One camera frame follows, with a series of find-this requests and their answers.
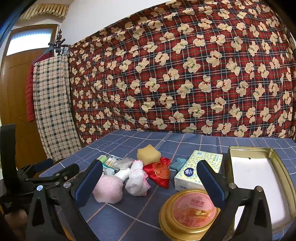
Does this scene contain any white gauze roll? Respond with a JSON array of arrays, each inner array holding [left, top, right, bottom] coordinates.
[[114, 167, 131, 181]]

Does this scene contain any yellow sponge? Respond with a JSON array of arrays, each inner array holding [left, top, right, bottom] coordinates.
[[137, 144, 161, 163]]

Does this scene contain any dark wooden coat rack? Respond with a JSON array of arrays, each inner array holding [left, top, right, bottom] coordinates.
[[47, 29, 70, 56]]

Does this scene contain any wooden door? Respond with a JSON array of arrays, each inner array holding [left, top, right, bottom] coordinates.
[[0, 23, 59, 171]]

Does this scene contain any white cloth with pink trim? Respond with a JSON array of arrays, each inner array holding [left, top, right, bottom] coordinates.
[[125, 160, 152, 197]]

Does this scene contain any pink fluffy puff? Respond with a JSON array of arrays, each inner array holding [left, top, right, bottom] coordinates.
[[92, 174, 124, 204]]

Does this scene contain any beige green checked hanging cloth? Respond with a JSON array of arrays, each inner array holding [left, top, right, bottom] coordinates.
[[32, 54, 82, 163]]

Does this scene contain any frosted transom window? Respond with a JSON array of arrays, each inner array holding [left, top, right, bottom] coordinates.
[[7, 29, 52, 56]]

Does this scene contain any gold rectangular tin box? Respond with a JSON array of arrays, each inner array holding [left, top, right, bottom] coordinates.
[[228, 146, 296, 239]]

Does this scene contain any red padded jacket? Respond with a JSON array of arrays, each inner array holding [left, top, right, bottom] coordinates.
[[25, 64, 36, 122]]

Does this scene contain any red plaid bear-print blanket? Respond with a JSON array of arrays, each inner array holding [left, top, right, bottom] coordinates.
[[68, 0, 296, 145]]

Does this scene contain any teal cloth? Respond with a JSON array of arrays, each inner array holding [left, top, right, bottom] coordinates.
[[169, 158, 187, 172]]

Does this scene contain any cotton swab packet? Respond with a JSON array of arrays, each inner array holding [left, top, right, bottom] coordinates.
[[97, 155, 121, 169]]

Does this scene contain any yellow fringed curtain valance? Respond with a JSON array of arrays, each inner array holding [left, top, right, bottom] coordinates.
[[20, 2, 70, 22]]

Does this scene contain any tissue pack with ring print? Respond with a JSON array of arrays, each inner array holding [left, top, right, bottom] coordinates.
[[174, 150, 223, 193]]

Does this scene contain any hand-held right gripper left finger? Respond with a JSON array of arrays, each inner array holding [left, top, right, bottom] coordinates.
[[25, 159, 103, 241]]

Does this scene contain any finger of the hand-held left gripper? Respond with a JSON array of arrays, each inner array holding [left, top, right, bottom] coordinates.
[[18, 158, 54, 178], [37, 163, 80, 188]]

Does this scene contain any red embroidered pouch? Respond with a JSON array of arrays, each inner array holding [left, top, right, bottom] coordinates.
[[143, 157, 171, 189]]

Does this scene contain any clear plastic bag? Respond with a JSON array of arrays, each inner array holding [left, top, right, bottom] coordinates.
[[113, 158, 136, 171]]

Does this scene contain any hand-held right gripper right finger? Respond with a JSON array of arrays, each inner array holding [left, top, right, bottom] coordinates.
[[196, 159, 273, 241]]

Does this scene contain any blue checked bedsheet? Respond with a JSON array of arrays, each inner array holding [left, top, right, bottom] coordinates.
[[39, 130, 296, 241]]

